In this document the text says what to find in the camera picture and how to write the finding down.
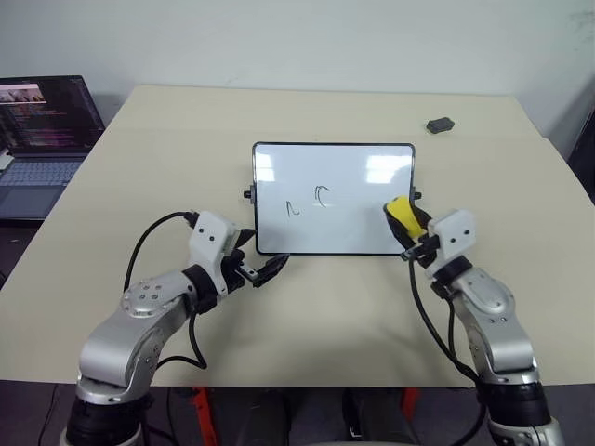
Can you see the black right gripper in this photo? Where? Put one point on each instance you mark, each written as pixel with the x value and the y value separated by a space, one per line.
pixel 424 251

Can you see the open grey laptop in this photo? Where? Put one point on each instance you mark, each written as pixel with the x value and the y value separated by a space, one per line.
pixel 42 139

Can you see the orange frame bar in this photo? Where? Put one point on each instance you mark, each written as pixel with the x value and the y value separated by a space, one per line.
pixel 204 415
pixel 410 402

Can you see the small black rounded block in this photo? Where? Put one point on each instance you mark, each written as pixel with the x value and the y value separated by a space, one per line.
pixel 440 124

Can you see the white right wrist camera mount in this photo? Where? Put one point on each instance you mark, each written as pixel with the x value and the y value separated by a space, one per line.
pixel 455 237

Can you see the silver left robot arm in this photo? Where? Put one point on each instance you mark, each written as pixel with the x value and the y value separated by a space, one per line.
pixel 116 344

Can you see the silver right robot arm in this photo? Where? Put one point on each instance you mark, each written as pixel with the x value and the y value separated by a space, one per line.
pixel 502 334

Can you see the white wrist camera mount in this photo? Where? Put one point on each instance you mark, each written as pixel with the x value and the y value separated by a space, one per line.
pixel 210 239
pixel 455 237

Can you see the yellow whiteboard eraser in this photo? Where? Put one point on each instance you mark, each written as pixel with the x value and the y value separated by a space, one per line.
pixel 402 211

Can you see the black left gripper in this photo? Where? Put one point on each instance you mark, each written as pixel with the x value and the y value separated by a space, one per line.
pixel 234 274

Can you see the dark side desk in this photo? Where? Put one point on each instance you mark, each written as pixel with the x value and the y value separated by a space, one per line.
pixel 16 246

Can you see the black-framed small whiteboard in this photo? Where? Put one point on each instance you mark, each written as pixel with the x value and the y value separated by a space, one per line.
pixel 325 172

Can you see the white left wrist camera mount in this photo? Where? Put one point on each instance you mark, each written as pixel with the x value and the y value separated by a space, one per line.
pixel 210 239

